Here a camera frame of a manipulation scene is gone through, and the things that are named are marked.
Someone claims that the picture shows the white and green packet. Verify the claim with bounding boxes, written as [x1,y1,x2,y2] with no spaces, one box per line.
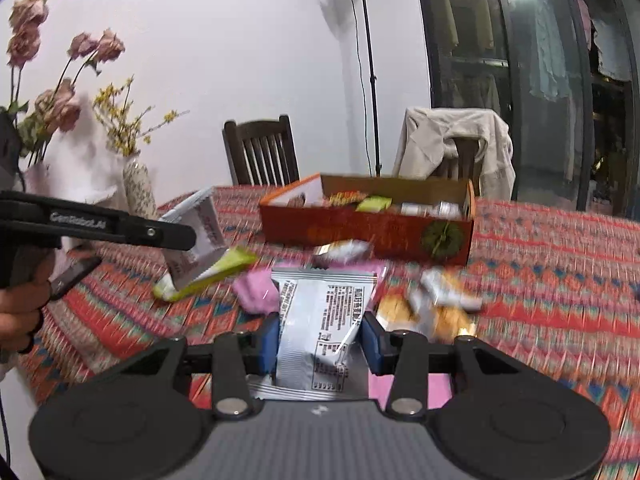
[159,187,228,286]

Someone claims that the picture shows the yellow flower sprigs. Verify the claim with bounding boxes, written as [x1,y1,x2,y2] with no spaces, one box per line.
[92,76,191,158]

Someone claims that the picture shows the pink snack packet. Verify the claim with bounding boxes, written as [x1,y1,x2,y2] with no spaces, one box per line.
[367,371,451,411]
[232,259,390,317]

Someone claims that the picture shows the dried pink rose bouquet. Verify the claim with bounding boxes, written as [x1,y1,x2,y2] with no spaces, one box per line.
[7,0,126,163]

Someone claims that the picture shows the green snack packet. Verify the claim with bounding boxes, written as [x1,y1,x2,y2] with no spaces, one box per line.
[152,247,259,303]
[355,196,394,212]

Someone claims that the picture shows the orange cardboard box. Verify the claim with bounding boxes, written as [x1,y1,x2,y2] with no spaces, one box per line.
[258,172,476,267]

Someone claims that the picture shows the silver yellow snack packet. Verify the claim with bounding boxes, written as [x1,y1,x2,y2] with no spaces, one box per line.
[406,266,484,313]

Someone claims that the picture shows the large pink ceramic vase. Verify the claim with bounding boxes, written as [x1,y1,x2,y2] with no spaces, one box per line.
[20,157,66,196]

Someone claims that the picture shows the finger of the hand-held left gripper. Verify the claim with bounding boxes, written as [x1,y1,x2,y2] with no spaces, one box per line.
[125,214,197,252]

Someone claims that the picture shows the black smartphone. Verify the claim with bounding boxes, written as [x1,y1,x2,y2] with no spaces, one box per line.
[47,255,103,302]

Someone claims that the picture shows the person's left hand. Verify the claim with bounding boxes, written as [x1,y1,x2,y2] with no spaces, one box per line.
[0,259,56,357]

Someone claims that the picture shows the beige jacket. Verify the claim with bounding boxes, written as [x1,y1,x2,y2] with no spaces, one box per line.
[392,106,517,202]

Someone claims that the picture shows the floor lamp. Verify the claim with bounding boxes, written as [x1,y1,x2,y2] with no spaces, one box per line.
[341,0,383,177]

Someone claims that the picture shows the jacket-draped wooden chair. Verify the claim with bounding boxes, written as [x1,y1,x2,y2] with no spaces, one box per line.
[440,135,488,196]

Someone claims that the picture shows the black-framed sliding glass door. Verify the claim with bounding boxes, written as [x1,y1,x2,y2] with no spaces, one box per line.
[412,0,640,218]

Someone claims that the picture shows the pile of snack packets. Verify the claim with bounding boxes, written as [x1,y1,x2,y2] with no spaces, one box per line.
[287,191,463,220]

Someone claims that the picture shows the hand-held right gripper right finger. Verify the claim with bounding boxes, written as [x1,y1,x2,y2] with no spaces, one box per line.
[361,311,541,420]

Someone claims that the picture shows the small silver orange snack packet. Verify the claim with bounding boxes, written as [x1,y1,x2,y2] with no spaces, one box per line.
[312,239,375,267]

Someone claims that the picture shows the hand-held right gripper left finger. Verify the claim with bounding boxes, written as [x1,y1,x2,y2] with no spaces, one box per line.
[107,312,280,421]

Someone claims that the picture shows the hanging pale shirt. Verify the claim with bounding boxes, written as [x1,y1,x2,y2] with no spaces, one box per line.
[530,0,573,101]

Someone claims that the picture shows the silver printed snack packet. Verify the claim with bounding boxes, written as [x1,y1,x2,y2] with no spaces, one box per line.
[247,267,379,402]

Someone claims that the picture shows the small floral vase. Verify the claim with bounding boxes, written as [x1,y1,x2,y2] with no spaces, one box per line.
[122,156,159,220]

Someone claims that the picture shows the dark wooden chair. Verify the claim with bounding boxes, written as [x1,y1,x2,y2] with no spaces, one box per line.
[222,115,301,187]

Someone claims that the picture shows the orange yellow snack packet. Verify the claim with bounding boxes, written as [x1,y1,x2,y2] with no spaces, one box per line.
[377,294,476,342]

